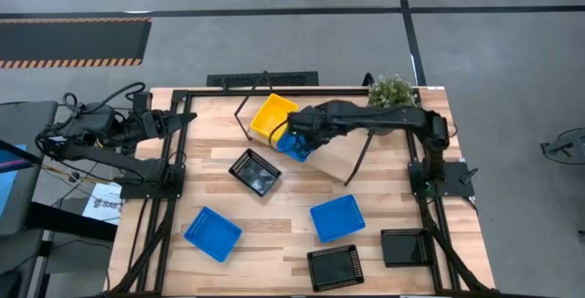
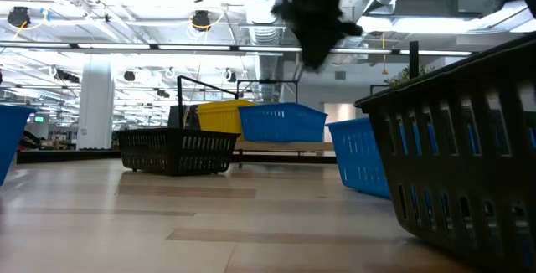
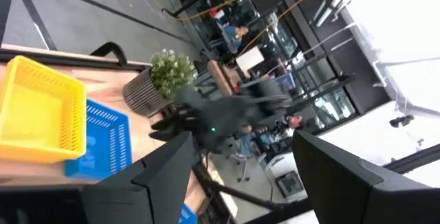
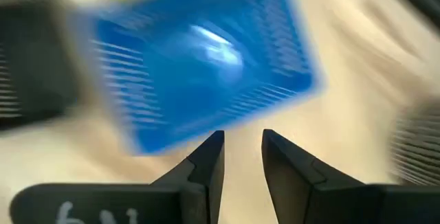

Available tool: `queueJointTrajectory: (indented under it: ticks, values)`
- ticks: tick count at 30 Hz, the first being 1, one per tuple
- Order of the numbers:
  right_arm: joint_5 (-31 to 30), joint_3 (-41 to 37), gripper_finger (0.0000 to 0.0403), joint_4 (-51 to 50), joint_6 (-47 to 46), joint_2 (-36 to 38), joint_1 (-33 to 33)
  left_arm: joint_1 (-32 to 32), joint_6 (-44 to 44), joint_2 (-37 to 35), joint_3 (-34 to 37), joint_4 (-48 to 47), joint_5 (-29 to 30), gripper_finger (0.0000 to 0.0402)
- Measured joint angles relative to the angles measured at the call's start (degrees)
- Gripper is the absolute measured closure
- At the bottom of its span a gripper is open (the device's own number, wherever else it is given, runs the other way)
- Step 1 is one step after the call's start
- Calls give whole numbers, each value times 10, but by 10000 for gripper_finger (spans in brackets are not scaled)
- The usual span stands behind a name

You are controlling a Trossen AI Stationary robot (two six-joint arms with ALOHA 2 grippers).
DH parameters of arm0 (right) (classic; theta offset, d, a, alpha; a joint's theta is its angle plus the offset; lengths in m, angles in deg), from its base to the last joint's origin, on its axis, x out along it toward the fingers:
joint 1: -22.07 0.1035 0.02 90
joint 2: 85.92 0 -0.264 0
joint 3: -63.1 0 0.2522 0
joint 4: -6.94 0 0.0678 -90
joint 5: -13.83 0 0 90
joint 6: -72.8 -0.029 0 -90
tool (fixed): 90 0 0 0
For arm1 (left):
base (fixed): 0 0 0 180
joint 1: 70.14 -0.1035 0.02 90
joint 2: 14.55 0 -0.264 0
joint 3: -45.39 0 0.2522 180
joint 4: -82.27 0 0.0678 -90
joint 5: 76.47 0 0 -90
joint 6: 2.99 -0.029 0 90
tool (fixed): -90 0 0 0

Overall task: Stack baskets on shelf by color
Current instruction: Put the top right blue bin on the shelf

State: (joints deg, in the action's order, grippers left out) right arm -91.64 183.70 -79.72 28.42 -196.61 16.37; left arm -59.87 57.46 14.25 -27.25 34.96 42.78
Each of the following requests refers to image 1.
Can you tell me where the potted green plant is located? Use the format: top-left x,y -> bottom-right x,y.
367,73 -> 420,137

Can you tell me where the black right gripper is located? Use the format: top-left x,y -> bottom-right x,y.
286,104 -> 331,154

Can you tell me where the white printed paper sheet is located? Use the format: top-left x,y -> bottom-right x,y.
81,182 -> 125,226

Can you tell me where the black perforated floor strip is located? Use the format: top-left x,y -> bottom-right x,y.
206,70 -> 320,88

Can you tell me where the dark floor stand base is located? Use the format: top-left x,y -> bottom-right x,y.
539,127 -> 585,166

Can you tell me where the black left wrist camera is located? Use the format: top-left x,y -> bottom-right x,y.
132,90 -> 154,116

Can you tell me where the black furniture base bar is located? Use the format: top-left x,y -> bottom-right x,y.
25,200 -> 119,244

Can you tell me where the blue panel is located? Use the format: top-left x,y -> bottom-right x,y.
0,144 -> 28,208

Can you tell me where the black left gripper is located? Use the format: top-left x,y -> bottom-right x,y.
139,109 -> 198,140

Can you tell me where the blue plastic slotted basket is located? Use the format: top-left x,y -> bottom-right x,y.
309,194 -> 367,244
275,131 -> 317,163
183,206 -> 243,263

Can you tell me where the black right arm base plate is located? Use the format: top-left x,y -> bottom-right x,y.
408,160 -> 479,198

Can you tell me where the black hazard-striped floor mat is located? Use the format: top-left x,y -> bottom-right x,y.
0,16 -> 154,69

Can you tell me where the yellow plastic slotted basket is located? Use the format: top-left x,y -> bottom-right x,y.
249,92 -> 301,147

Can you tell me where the black plastic slotted basket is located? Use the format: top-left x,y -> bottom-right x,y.
228,147 -> 282,197
379,228 -> 435,269
306,243 -> 366,293

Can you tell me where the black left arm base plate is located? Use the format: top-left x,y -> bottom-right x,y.
113,164 -> 186,200

